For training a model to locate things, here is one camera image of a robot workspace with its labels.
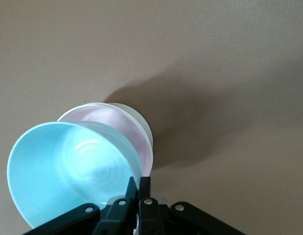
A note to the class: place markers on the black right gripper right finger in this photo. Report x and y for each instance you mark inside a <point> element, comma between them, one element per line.
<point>154,215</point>

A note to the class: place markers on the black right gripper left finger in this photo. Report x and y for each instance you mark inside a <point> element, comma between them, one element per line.
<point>112,215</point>

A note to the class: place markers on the light blue bowl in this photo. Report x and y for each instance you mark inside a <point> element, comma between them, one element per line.
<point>56,161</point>

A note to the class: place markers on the pink bowl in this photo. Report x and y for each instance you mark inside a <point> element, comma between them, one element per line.
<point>132,132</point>

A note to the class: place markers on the white bowl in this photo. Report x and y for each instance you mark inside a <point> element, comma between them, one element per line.
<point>139,117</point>

